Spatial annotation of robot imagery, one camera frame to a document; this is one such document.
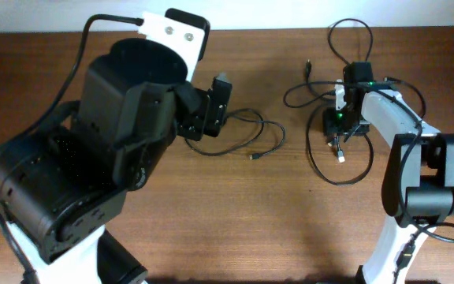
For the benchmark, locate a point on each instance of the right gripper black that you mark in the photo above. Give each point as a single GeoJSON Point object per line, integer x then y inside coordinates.
{"type": "Point", "coordinates": [330, 125]}

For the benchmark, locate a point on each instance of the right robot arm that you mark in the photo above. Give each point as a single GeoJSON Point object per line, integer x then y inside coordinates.
{"type": "Point", "coordinates": [417, 191]}

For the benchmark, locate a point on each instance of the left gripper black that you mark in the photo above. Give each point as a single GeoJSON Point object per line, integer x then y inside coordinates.
{"type": "Point", "coordinates": [206, 110]}

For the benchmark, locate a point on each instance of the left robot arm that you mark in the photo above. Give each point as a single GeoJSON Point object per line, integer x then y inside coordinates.
{"type": "Point", "coordinates": [61, 185]}

